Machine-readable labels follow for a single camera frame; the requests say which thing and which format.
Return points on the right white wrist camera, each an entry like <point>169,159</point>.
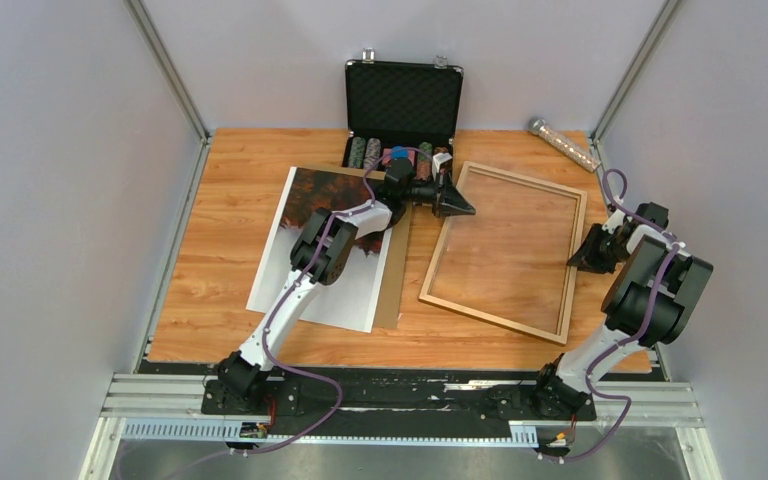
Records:
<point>615,221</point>

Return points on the brown cardboard backing board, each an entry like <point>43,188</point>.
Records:
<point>389,298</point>

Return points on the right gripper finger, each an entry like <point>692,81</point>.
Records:
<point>594,238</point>
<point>586,262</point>

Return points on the black poker chip case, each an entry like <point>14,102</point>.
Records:
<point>398,105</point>

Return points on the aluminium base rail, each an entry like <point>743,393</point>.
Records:
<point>146,407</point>

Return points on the blue round chip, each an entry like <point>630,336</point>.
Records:
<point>400,154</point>

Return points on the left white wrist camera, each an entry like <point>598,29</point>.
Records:
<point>441,163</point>

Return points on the light wooden picture frame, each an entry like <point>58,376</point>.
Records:
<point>437,301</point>

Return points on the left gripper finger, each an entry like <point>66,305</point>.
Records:
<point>446,186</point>
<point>448,208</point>

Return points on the red forest photo print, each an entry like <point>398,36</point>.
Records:
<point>351,301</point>

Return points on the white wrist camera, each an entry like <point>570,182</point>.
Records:
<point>615,221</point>
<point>441,163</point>

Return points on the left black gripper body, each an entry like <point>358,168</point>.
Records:
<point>428,192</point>

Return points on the silver glitter tube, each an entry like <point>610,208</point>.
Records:
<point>576,153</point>

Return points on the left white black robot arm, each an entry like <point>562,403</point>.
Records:
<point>326,254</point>

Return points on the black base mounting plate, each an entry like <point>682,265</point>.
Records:
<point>377,402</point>

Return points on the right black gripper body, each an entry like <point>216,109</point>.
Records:
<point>620,254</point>

